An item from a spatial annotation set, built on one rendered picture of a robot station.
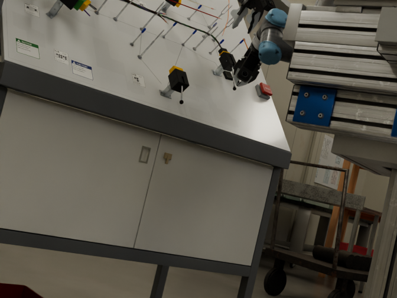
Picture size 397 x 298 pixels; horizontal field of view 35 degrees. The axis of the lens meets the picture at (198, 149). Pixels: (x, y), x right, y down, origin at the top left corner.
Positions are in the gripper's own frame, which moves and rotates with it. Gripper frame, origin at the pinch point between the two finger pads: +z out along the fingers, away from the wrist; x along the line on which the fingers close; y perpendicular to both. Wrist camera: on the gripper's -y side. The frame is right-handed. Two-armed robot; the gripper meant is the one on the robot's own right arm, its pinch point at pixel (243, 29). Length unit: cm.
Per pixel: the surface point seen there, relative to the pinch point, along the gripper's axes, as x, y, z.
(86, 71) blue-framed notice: 64, -10, 26
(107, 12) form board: 46, 18, 13
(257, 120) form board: -12.8, -16.1, 28.4
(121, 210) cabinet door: 45, -31, 63
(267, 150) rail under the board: -12.1, -28.1, 34.8
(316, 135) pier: -591, 356, 182
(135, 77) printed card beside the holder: 44, -8, 25
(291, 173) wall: -546, 331, 237
